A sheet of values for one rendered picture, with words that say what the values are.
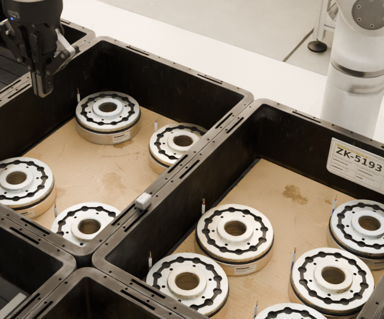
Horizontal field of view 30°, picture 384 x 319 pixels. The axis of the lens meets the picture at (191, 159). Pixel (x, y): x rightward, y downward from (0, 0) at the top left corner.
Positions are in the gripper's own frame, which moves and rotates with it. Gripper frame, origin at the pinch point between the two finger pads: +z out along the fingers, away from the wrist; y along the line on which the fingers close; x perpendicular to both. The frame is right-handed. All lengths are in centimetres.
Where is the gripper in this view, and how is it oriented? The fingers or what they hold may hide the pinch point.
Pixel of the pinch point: (42, 81)
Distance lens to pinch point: 101.2
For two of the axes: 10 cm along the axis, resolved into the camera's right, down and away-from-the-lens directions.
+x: 5.6, -5.2, 6.4
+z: -0.3, 7.6, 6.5
